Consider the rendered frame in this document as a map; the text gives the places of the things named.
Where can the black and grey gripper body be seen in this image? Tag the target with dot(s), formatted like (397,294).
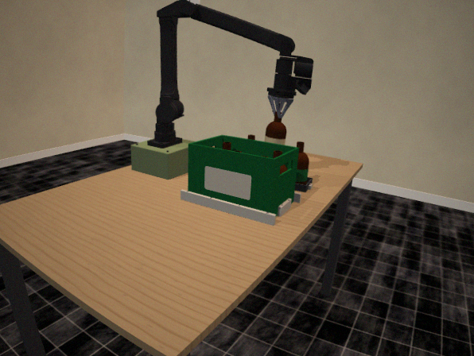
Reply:
(280,82)

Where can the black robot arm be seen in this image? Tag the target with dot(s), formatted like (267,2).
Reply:
(170,107)

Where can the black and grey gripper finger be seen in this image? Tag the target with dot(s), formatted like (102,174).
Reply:
(277,104)
(271,99)

